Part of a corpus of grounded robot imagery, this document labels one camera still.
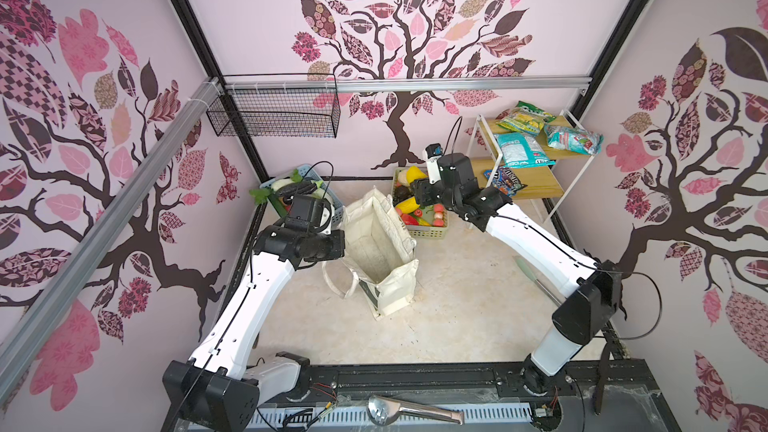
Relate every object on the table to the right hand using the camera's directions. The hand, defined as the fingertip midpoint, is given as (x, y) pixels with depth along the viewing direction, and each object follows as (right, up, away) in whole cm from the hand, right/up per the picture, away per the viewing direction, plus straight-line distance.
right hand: (419, 178), depth 78 cm
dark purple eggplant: (-43, -1, +28) cm, 51 cm away
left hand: (-20, -19, -3) cm, 28 cm away
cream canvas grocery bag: (-12, -23, +19) cm, 32 cm away
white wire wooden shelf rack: (+42, 0, +16) cm, 45 cm away
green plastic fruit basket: (+4, -13, +25) cm, 28 cm away
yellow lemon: (-2, +2, 0) cm, 2 cm away
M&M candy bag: (+31, +1, +19) cm, 36 cm away
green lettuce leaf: (-53, -4, +22) cm, 57 cm away
